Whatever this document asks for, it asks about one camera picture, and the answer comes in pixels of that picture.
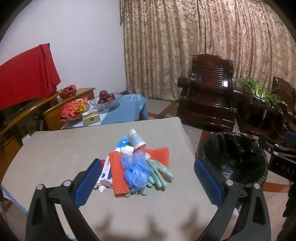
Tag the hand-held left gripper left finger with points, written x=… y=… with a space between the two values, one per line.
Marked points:
x=89 y=183

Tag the blue packet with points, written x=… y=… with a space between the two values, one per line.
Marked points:
x=122 y=141

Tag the orange foam net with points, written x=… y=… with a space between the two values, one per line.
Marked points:
x=157 y=154
x=116 y=171

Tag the green rubber glove pair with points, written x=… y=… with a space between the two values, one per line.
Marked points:
x=159 y=171

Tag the red apple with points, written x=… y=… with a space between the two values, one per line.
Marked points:
x=111 y=96
x=103 y=93
x=101 y=101

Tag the red cloth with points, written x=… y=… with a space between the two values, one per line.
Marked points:
x=23 y=76

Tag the blue plastic bag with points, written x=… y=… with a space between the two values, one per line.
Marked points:
x=136 y=171

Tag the dark wooden armchair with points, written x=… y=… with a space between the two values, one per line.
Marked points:
x=208 y=97
x=286 y=92

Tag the bin with black bag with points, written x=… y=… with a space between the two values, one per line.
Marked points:
x=231 y=157

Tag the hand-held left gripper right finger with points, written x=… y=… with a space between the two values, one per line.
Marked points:
x=208 y=180

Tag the dark wooden side table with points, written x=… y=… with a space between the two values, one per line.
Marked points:
x=252 y=113

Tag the blue tablecloth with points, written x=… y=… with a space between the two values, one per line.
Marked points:
x=129 y=109

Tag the beige patterned curtain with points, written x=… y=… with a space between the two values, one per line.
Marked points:
x=173 y=46

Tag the white and blue cylindrical container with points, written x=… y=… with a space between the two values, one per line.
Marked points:
x=136 y=139

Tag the red basket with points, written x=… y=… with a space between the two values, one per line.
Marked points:
x=68 y=90

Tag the white and blue box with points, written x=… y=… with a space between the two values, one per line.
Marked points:
x=106 y=171

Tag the glass fruit bowl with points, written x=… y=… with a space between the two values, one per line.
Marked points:
x=106 y=106

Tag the white paper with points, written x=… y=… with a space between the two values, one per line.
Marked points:
x=127 y=150
x=101 y=188

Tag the green potted plant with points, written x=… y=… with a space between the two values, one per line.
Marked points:
x=249 y=84

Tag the yellow and red snack packet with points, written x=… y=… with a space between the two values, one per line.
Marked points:
x=81 y=105

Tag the gold tissue box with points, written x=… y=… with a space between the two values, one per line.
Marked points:
x=91 y=119

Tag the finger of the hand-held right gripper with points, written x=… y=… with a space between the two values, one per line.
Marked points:
x=291 y=138
x=268 y=143

